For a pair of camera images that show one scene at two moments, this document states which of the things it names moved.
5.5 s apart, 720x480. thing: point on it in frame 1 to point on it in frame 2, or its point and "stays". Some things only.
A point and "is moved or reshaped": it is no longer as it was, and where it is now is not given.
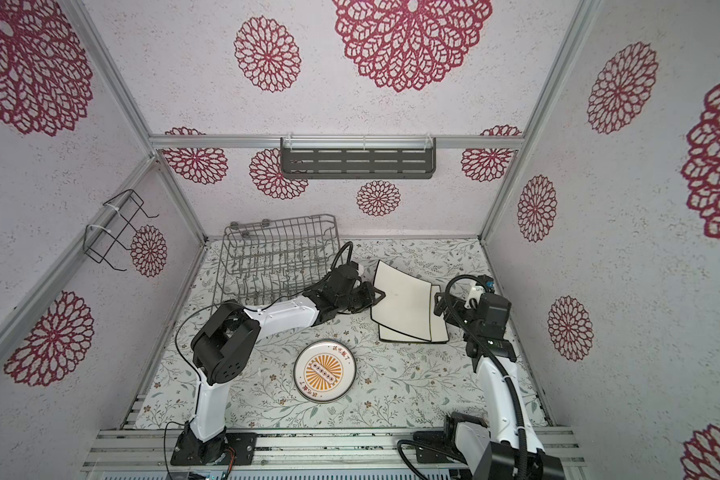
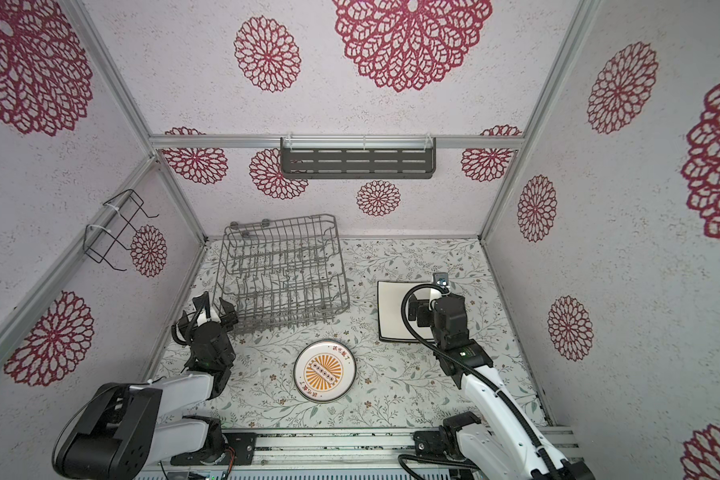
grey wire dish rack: x=268 y=260 stays
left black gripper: x=370 y=293 to x=185 y=329
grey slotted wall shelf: x=358 y=157 stays
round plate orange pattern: x=324 y=370 stays
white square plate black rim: x=407 y=303 is moved or reshaped
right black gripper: x=458 y=305 to x=424 y=307
